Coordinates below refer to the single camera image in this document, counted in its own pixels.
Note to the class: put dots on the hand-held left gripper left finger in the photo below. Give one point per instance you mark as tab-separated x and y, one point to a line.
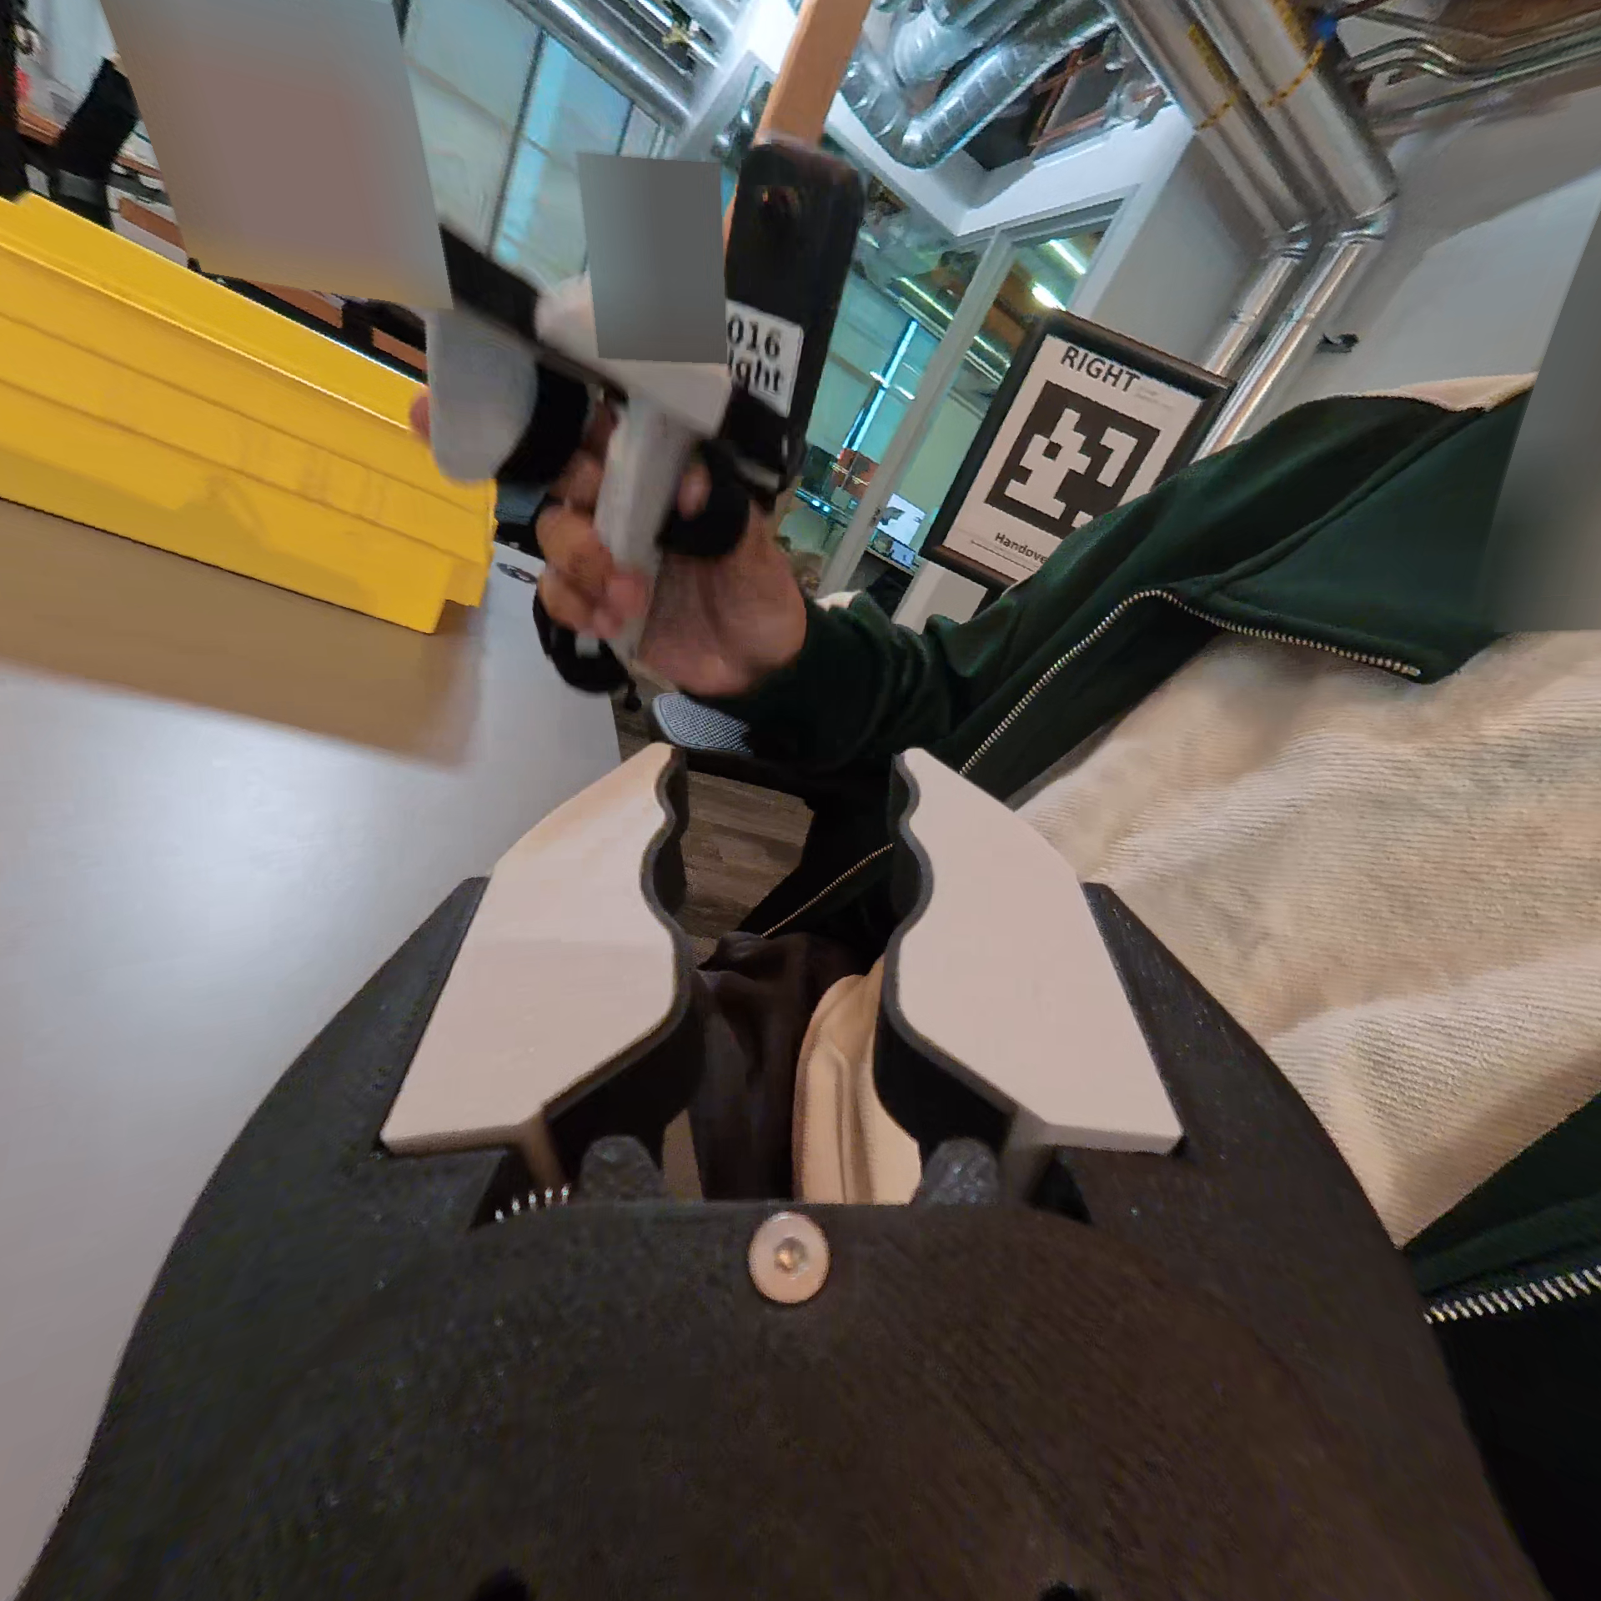
551	990

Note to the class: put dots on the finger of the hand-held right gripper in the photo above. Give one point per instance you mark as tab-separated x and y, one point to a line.
483	402
662	394

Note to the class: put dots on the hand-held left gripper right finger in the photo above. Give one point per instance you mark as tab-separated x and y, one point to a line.
1024	1001

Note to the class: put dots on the yellow plastic bin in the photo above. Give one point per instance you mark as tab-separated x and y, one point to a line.
225	436

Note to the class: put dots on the person's right forearm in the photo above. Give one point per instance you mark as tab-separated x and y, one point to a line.
1126	563

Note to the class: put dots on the person's right hand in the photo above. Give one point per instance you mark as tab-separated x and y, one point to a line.
726	615

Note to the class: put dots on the wooden pillar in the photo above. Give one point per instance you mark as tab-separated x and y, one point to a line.
811	65

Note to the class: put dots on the framed marker sign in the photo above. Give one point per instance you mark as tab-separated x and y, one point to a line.
1076	451

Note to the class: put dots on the silver ventilation duct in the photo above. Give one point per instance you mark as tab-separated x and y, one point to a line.
1250	152

